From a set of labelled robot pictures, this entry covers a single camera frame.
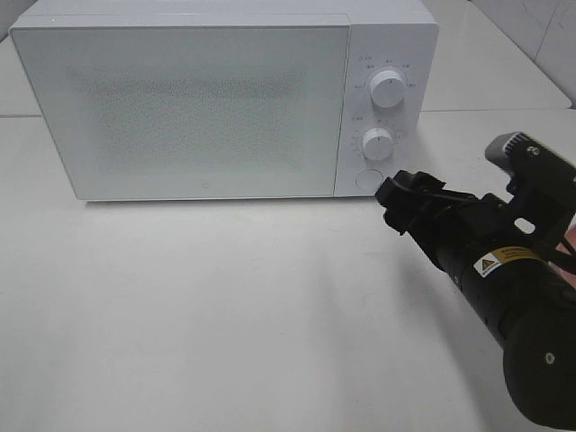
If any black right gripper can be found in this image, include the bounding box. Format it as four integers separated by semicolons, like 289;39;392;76
374;170;536;270

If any white round door button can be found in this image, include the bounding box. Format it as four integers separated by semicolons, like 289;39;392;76
355;169;383;194

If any white microwave oven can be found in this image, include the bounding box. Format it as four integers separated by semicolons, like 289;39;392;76
9;1;439;202

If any pink round plate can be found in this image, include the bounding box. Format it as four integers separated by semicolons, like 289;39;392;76
555;224;576;288

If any white lower microwave knob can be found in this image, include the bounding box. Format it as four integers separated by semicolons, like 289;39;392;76
362;128;395;161

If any white microwave knob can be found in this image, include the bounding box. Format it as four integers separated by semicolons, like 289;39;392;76
362;128;395;161
368;66;408;109

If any white upper microwave knob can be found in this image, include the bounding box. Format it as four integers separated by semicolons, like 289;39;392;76
368;66;408;109

